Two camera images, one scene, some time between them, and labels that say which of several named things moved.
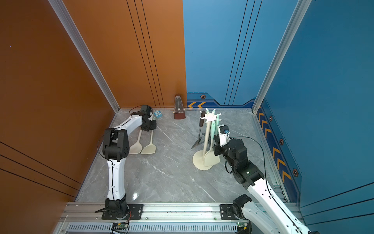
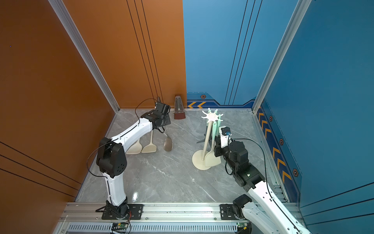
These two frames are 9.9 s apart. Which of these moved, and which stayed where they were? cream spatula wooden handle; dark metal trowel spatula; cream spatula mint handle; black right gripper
Moved: dark metal trowel spatula
Stayed: cream spatula wooden handle; cream spatula mint handle; black right gripper
